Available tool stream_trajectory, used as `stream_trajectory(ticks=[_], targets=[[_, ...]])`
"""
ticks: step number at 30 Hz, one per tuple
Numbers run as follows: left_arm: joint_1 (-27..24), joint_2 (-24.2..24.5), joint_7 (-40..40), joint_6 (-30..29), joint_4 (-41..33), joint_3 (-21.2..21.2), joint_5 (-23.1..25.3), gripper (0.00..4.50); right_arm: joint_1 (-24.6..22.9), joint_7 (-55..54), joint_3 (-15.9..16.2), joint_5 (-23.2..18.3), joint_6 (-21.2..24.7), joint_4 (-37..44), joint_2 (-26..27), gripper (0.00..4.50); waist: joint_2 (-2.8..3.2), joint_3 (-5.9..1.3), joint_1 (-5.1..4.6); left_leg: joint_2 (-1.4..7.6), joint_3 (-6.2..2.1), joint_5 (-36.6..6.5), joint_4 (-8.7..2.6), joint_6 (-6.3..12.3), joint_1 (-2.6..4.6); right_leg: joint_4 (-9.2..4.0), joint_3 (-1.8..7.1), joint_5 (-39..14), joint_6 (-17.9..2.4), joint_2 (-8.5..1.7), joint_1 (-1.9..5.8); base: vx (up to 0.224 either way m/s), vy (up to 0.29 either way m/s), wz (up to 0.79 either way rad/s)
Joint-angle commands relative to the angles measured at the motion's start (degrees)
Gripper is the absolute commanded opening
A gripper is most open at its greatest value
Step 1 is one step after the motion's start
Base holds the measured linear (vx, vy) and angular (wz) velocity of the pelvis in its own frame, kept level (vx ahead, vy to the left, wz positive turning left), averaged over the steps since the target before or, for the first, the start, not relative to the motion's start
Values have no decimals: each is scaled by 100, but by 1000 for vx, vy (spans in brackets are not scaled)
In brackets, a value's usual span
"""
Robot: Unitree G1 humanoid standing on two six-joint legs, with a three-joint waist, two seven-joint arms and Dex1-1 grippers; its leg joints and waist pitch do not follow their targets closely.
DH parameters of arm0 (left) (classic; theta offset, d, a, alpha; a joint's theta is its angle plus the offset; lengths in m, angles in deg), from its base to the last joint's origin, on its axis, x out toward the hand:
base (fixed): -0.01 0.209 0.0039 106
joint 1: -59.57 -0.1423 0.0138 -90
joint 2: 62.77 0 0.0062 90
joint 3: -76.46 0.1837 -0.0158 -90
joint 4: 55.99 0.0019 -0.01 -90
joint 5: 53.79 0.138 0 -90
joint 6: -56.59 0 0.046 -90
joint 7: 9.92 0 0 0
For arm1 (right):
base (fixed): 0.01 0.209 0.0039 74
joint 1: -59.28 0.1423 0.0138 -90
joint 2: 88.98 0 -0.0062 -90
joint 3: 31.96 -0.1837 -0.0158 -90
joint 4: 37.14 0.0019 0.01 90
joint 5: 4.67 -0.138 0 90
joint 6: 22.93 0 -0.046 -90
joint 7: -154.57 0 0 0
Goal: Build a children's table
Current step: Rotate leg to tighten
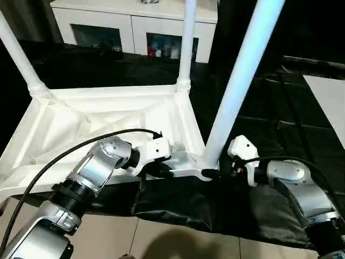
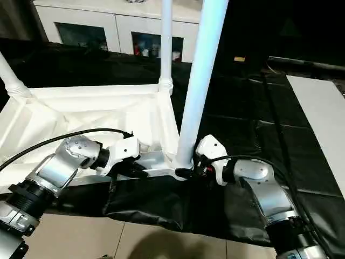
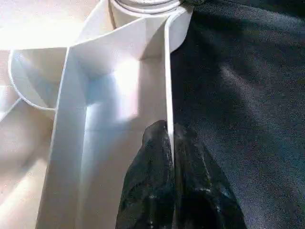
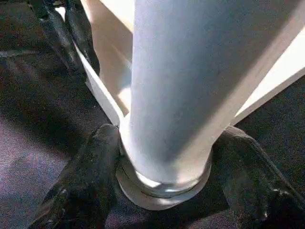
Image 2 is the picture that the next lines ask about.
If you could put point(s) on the black mat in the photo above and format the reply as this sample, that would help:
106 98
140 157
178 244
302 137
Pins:
253 108

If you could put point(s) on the black cabinet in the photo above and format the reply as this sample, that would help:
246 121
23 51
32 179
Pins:
291 27

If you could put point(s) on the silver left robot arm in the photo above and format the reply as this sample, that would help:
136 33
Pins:
54 170

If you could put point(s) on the white plastic table leg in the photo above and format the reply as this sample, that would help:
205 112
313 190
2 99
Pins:
202 75
166 43
13 75

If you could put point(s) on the white plastic table top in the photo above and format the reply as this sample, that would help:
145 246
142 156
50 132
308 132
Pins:
81 113

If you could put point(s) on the small yellow label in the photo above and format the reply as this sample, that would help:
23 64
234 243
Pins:
239 59

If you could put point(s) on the shiny silver ornament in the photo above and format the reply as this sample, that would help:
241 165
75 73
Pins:
136 1

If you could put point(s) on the white sideboard with glass doors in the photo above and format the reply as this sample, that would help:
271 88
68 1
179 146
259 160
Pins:
108 21

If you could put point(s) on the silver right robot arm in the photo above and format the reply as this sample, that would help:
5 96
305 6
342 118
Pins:
267 189

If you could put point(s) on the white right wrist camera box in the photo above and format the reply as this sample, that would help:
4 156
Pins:
211 147

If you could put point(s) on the grey curtain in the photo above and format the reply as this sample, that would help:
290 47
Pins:
19 16

